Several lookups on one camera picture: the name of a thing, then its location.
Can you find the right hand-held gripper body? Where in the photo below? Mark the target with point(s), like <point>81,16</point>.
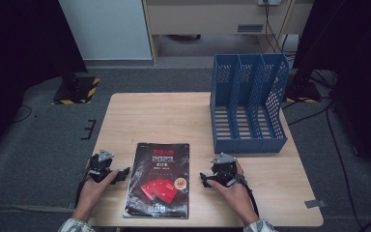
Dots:
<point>223,169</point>

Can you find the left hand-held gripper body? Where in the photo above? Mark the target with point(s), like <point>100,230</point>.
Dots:
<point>99,166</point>

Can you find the black magazine with red print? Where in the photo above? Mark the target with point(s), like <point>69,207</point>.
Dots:
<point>158,180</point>

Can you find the blue plastic file rack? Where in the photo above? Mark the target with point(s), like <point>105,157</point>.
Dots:
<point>248,106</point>

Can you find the person's left hand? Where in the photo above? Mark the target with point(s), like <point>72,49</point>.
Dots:
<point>91,193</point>

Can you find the person's right hand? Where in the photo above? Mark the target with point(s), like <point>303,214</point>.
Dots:
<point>235,196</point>

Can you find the black stand base yellow stripes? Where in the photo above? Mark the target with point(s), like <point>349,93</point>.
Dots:
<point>302,92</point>
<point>76,90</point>

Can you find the grey tape strip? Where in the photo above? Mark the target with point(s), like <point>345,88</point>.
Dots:
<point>314,203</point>

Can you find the dark curtain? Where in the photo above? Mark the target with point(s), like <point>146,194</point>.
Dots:
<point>354,64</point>
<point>16,64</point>

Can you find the white panel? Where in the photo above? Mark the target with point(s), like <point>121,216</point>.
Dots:
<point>106,29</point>

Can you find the beige wooden cabinet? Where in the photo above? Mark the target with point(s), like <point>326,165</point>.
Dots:
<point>219,22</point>

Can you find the white power strip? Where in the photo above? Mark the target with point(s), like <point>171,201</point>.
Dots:
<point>269,2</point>

